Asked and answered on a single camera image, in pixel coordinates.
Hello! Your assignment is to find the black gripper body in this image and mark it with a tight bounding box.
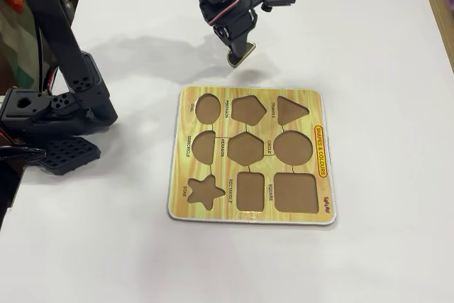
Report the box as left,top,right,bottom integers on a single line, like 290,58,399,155
196,0,259,35

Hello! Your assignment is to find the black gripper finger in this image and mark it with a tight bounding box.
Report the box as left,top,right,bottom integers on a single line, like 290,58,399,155
212,26,234,49
229,27,255,59

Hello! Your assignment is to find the black semicircle piece yellow pin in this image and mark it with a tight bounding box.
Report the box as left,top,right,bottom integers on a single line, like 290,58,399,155
226,42,258,69

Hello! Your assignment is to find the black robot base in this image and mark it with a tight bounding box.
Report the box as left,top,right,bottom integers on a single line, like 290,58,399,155
0,86,102,176

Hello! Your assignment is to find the wooden shape puzzle board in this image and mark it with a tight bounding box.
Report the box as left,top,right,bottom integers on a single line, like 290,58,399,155
166,84,338,226

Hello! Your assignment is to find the grey metal bottle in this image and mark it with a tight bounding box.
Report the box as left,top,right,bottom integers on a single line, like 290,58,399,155
57,0,78,21

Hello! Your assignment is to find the light wooden edge strip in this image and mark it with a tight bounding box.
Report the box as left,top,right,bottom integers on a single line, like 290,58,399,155
418,0,454,72

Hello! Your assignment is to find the floral green orange cloth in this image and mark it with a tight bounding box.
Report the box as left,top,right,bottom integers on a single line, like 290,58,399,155
0,0,49,86

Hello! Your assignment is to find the red white servo wire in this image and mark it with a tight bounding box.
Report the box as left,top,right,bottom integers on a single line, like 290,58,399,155
207,0,245,30

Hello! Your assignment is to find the glossy black clamp handle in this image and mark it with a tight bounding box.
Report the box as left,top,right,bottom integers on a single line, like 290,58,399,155
0,145,47,162

